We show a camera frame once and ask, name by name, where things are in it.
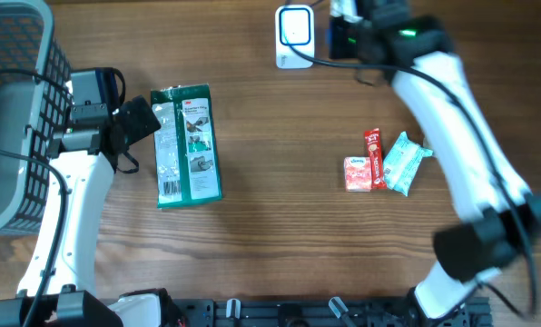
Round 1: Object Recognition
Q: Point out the green white gloves package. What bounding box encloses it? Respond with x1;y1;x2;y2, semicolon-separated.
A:
151;84;222;209

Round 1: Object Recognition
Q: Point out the red coffee stick sachet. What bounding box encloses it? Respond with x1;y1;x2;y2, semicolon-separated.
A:
364;128;387;189

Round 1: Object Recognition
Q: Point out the red white tissue pack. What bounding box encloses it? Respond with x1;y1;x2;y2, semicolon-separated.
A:
344;157;372;193

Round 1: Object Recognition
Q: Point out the teal wet wipes pack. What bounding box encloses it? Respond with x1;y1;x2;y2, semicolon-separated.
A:
383;132;433;196

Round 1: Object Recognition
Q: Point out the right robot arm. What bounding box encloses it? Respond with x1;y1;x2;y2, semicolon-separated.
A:
330;1;541;325

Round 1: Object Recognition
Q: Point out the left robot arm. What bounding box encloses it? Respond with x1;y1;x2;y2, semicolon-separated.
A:
0;67;177;326

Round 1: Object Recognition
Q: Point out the white barcode scanner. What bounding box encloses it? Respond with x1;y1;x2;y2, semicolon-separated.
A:
275;5;315;69

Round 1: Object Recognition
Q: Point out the grey plastic mesh basket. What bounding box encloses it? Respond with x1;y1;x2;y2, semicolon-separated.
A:
0;0;72;235

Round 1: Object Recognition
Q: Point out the black right camera cable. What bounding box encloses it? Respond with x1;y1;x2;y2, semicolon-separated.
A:
279;31;539;319

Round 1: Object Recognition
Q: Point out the black camera cable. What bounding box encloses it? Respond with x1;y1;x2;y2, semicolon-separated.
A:
279;31;539;319
0;67;72;327

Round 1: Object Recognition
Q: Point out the black left camera cable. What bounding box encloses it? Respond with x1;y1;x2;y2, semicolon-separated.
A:
0;67;72;327

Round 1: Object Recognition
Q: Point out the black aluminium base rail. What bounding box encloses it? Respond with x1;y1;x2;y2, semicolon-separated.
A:
172;297;494;327

